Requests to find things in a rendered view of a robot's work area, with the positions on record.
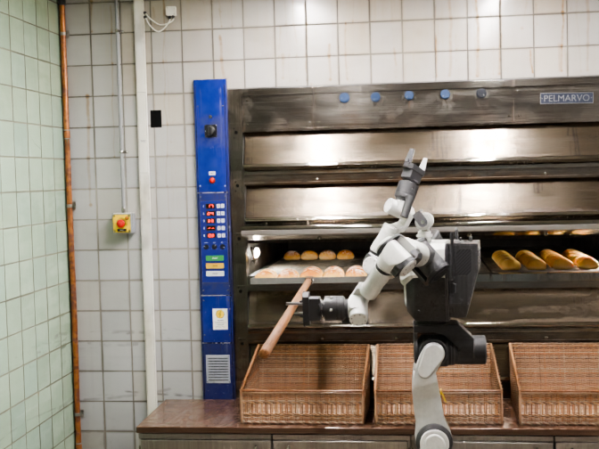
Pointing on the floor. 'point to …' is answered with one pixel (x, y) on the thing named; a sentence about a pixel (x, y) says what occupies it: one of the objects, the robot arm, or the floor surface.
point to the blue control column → (207, 150)
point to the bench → (173, 421)
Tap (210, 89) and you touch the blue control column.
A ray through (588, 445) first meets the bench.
